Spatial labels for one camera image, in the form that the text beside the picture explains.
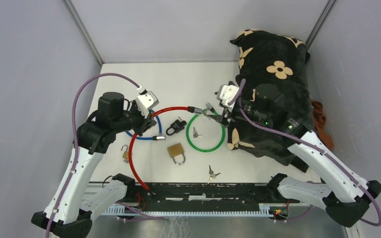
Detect blue cable lock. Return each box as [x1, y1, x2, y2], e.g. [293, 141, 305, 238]
[136, 116, 166, 141]

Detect black padlock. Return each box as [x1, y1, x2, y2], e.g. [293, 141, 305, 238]
[166, 117, 188, 136]

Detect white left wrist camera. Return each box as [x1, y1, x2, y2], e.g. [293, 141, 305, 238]
[135, 90, 159, 118]

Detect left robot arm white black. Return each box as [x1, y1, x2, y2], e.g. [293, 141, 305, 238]
[31, 91, 159, 238]

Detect silver keys of brass padlock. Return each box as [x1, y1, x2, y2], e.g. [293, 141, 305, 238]
[207, 165, 221, 184]

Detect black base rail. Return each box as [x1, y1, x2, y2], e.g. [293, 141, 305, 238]
[120, 182, 288, 216]

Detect silver keys of green lock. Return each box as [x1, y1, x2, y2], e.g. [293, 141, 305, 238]
[192, 127, 202, 138]

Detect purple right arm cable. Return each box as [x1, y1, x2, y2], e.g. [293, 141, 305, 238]
[228, 78, 381, 227]

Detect brown cloth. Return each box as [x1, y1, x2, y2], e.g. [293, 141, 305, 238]
[311, 100, 335, 151]

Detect green cable lock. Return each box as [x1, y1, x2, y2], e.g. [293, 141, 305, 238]
[186, 103, 226, 153]

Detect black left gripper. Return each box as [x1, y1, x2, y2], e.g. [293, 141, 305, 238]
[113, 99, 157, 136]

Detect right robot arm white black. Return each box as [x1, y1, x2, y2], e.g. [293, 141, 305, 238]
[210, 80, 381, 227]

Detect red cable lock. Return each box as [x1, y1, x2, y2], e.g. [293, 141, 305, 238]
[128, 106, 206, 191]

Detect black floral pillow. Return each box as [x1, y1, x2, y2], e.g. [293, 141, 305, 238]
[227, 30, 315, 172]

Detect small brass padlock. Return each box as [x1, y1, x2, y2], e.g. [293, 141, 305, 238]
[121, 144, 129, 164]

